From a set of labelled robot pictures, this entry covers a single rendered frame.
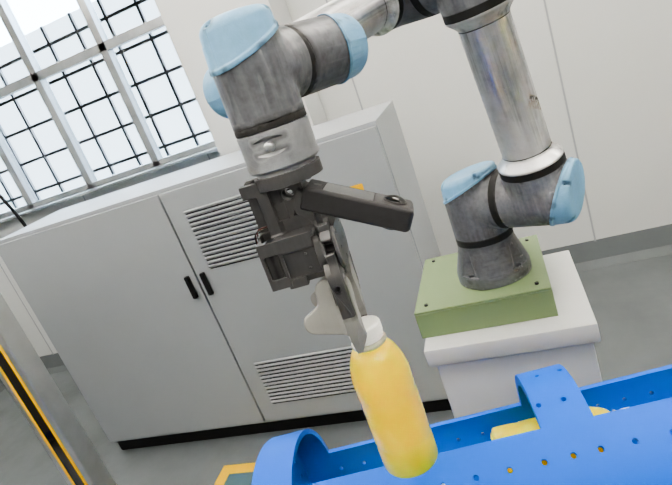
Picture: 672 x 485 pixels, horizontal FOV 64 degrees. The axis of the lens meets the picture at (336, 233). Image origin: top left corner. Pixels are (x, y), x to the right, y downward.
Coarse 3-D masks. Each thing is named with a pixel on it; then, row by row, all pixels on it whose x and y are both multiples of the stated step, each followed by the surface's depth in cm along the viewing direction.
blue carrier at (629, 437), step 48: (528, 384) 74; (576, 384) 71; (624, 384) 86; (480, 432) 91; (528, 432) 68; (576, 432) 66; (624, 432) 64; (288, 480) 74; (336, 480) 72; (384, 480) 70; (432, 480) 68; (480, 480) 66; (528, 480) 65; (576, 480) 63; (624, 480) 62
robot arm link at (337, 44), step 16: (320, 16) 58; (336, 16) 58; (304, 32) 53; (320, 32) 55; (336, 32) 56; (352, 32) 58; (320, 48) 54; (336, 48) 56; (352, 48) 58; (320, 64) 54; (336, 64) 56; (352, 64) 58; (320, 80) 55; (336, 80) 58; (304, 96) 56
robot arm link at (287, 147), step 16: (288, 128) 50; (304, 128) 52; (240, 144) 52; (256, 144) 51; (272, 144) 50; (288, 144) 51; (304, 144) 52; (256, 160) 51; (272, 160) 51; (288, 160) 51; (304, 160) 52; (272, 176) 52
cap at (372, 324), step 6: (366, 318) 61; (372, 318) 60; (378, 318) 60; (366, 324) 59; (372, 324) 59; (378, 324) 59; (366, 330) 58; (372, 330) 58; (378, 330) 59; (372, 336) 58; (378, 336) 59; (366, 342) 58; (372, 342) 58
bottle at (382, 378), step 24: (384, 336) 60; (360, 360) 59; (384, 360) 58; (360, 384) 59; (384, 384) 58; (408, 384) 60; (384, 408) 59; (408, 408) 60; (384, 432) 60; (408, 432) 60; (432, 432) 64; (384, 456) 62; (408, 456) 61; (432, 456) 62
